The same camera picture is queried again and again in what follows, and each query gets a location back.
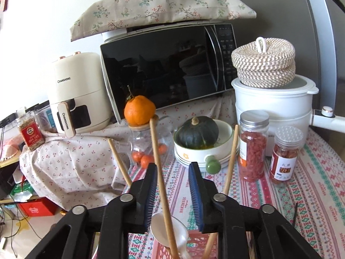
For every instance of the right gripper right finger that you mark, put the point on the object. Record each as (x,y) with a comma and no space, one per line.
(274,236)

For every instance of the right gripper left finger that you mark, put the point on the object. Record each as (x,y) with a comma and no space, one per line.
(130,213)

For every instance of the wooden chopstick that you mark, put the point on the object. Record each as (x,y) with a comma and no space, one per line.
(163,196)
(120,163)
(213,236)

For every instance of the white ceramic spoon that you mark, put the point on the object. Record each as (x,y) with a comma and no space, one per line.
(180,232)

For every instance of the pink perforated utensil basket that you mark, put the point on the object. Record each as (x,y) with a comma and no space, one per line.
(195,246)

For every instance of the glass jar with small oranges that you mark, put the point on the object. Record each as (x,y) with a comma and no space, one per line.
(140,138)

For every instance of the floral white cloth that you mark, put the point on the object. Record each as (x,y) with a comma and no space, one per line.
(83,170)

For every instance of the short jar red label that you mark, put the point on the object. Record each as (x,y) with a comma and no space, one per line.
(288,142)

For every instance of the red box on floor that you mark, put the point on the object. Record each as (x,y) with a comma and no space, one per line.
(39,207)

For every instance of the patterned handmade tablecloth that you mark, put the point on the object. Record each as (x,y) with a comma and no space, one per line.
(313,199)

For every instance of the dark green pumpkin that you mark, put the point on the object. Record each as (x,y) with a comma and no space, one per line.
(198,133)

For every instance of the tall jar red goji berries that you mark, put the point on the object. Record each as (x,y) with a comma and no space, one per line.
(253,142)

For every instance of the large orange on jar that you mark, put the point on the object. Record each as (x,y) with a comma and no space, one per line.
(138,109)

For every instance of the white electric cooking pot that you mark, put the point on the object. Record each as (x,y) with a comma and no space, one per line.
(290,105)

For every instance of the cream air fryer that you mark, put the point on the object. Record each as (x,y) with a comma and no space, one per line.
(78,96)

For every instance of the spice jar red label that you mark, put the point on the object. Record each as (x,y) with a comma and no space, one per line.
(29,130)

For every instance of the black microwave oven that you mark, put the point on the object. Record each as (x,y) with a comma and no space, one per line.
(169,64)

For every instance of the floral cloth microwave cover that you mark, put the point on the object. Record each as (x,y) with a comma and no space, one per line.
(108,15)

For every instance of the silver refrigerator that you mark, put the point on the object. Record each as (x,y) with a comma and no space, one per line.
(316,29)

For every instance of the white bowl with green handle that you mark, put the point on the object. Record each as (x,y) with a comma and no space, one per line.
(210,160)

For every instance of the woven rope basket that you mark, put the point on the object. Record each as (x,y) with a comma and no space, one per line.
(265,63)

